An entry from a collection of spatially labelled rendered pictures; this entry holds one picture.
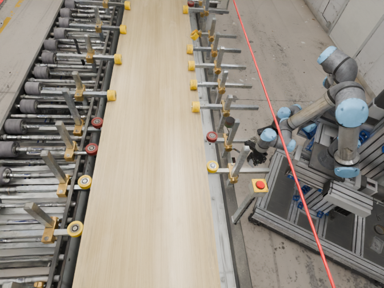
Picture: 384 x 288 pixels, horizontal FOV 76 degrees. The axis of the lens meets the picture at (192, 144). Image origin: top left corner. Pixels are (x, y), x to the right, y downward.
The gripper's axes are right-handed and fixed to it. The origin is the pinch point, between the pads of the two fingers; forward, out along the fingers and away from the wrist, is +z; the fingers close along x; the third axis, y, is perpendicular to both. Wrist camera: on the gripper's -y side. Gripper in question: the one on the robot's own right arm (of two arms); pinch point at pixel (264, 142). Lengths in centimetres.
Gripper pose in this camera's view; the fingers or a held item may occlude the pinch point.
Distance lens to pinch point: 196.0
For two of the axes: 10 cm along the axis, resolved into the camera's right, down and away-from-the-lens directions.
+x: -0.7, -8.1, 5.8
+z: -1.0, 5.8, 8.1
